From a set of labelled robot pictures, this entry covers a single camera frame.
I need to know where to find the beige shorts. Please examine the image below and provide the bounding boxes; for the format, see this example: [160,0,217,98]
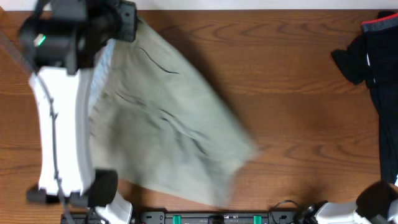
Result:
[89,21,258,207]

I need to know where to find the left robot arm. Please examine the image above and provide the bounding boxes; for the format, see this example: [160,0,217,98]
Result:
[19,1,137,223]

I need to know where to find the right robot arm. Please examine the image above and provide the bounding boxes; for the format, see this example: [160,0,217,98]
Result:
[297,180,397,224]

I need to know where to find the dark garment red trim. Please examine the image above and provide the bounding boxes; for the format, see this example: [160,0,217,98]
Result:
[331,11,397,185]

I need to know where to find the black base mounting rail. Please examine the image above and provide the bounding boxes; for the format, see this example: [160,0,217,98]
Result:
[60,202,312,224]

